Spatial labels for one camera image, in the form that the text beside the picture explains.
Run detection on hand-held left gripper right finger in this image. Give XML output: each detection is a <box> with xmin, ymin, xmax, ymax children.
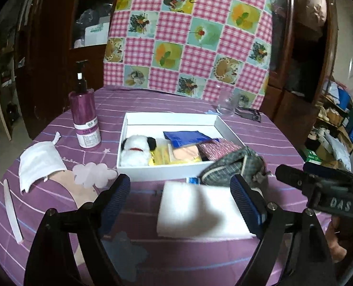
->
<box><xmin>229</xmin><ymin>173</ymin><xmax>338</xmax><ymax>286</ymax></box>

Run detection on pink chequered patchwork quilt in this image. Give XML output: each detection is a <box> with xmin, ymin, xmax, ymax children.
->
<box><xmin>102</xmin><ymin>0</ymin><xmax>274</xmax><ymax>111</ymax></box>

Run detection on person's right hand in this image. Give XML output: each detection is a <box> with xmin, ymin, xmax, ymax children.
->
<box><xmin>326</xmin><ymin>216</ymin><xmax>348</xmax><ymax>263</ymax></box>

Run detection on green plaid pouch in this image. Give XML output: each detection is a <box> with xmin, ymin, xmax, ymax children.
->
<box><xmin>200</xmin><ymin>146</ymin><xmax>268</xmax><ymax>189</ymax></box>

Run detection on white face mask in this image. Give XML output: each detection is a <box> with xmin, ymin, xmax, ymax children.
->
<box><xmin>18</xmin><ymin>132</ymin><xmax>65</xmax><ymax>194</ymax></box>

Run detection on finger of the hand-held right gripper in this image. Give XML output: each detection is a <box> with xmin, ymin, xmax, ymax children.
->
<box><xmin>275</xmin><ymin>164</ymin><xmax>314</xmax><ymax>193</ymax></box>
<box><xmin>302</xmin><ymin>161</ymin><xmax>353</xmax><ymax>185</ymax></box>

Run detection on dark blue packet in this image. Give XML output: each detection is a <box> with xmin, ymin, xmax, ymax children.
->
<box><xmin>163</xmin><ymin>130</ymin><xmax>213</xmax><ymax>149</ymax></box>

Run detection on wooden shelf rack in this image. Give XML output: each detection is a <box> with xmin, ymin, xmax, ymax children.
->
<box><xmin>0</xmin><ymin>21</ymin><xmax>25</xmax><ymax>140</ymax></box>

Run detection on peach pink pad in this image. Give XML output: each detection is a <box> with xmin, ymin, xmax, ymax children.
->
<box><xmin>172</xmin><ymin>144</ymin><xmax>201</xmax><ymax>162</ymax></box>

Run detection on black clip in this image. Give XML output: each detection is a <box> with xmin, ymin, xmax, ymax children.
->
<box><xmin>234</xmin><ymin>106</ymin><xmax>263</xmax><ymax>123</ymax></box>

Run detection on white flat strip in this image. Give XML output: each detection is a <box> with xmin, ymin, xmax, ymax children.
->
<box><xmin>3</xmin><ymin>179</ymin><xmax>24</xmax><ymax>242</ymax></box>

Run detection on purple pump bottle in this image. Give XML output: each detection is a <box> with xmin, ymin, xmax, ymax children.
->
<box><xmin>68</xmin><ymin>60</ymin><xmax>102</xmax><ymax>149</ymax></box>

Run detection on white carton with green label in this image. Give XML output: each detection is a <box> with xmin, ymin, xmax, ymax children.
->
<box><xmin>84</xmin><ymin>21</ymin><xmax>111</xmax><ymax>46</ymax></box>

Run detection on yellow packet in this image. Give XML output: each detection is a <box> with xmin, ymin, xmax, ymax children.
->
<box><xmin>148</xmin><ymin>143</ymin><xmax>202</xmax><ymax>166</ymax></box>

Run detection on dark wooden cabinet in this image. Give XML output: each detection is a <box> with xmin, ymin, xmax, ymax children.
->
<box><xmin>15</xmin><ymin>0</ymin><xmax>123</xmax><ymax>138</ymax></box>
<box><xmin>260</xmin><ymin>0</ymin><xmax>338</xmax><ymax>152</ymax></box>

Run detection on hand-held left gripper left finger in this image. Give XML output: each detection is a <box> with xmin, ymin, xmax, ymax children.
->
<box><xmin>24</xmin><ymin>173</ymin><xmax>132</xmax><ymax>286</ymax></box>

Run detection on clear glass cup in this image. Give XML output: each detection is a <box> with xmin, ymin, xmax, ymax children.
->
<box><xmin>216</xmin><ymin>88</ymin><xmax>239</xmax><ymax>117</ymax></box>

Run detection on purple striped tablecloth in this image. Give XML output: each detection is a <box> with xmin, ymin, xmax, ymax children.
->
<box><xmin>0</xmin><ymin>85</ymin><xmax>341</xmax><ymax>286</ymax></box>

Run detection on pink bedding bundle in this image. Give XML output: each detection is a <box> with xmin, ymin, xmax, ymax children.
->
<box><xmin>306</xmin><ymin>0</ymin><xmax>327</xmax><ymax>30</ymax></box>

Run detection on pile of cardboard boxes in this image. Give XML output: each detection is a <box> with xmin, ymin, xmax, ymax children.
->
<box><xmin>304</xmin><ymin>77</ymin><xmax>353</xmax><ymax>173</ymax></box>

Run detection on white cardboard box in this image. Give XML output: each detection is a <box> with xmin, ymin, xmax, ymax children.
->
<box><xmin>116</xmin><ymin>112</ymin><xmax>245</xmax><ymax>182</ymax></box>

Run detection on white tissue pack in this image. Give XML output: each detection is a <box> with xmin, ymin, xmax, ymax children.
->
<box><xmin>156</xmin><ymin>181</ymin><xmax>265</xmax><ymax>239</ymax></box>

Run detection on white black plush dog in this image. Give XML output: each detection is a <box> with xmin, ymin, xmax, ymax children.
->
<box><xmin>120</xmin><ymin>135</ymin><xmax>157</xmax><ymax>167</ymax></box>

